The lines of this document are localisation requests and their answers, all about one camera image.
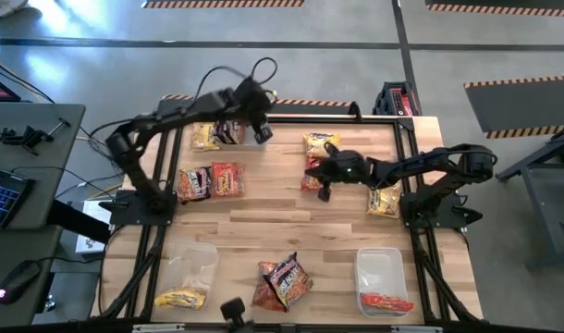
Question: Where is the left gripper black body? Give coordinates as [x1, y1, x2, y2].
[226, 77, 276, 145]

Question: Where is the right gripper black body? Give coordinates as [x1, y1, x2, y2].
[317, 143, 380, 204]

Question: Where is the orange Saucy Noods packet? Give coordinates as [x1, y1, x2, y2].
[300, 154, 325, 193]
[210, 161, 246, 199]
[359, 291, 415, 315]
[250, 261, 288, 313]

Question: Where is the yellow Maruchan ramen packet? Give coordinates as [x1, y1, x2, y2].
[302, 132, 341, 158]
[365, 182, 402, 219]
[190, 121, 221, 153]
[154, 286, 208, 311]

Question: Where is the translucent plastic storage bin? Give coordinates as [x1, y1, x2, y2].
[354, 247, 411, 319]
[160, 239, 219, 310]
[239, 113, 279, 153]

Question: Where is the black red equipment case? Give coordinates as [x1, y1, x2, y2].
[372, 80, 423, 117]

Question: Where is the black boxy device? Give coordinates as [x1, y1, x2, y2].
[219, 296, 248, 332]

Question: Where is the white printed paper sheet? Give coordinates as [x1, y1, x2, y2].
[73, 199, 112, 254]

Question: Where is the dark grey metal table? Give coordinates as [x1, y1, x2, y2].
[494, 120, 564, 272]

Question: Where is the dark grey side desk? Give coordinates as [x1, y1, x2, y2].
[0, 102, 87, 327]

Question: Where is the black angled panel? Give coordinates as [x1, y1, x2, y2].
[45, 198, 113, 245]

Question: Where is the black desk clamp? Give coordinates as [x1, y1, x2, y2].
[2, 124, 55, 156]

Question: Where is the person's shoe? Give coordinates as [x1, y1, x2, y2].
[0, 0, 30, 18]

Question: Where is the black backlit keyboard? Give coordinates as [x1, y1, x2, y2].
[0, 165, 36, 230]

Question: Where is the black computer mouse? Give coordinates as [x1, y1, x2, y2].
[0, 258, 43, 306]

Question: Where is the grey metal bracket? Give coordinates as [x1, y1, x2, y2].
[131, 322, 186, 333]
[390, 325, 445, 333]

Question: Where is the black metal T-handle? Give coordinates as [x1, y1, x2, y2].
[45, 117, 73, 138]

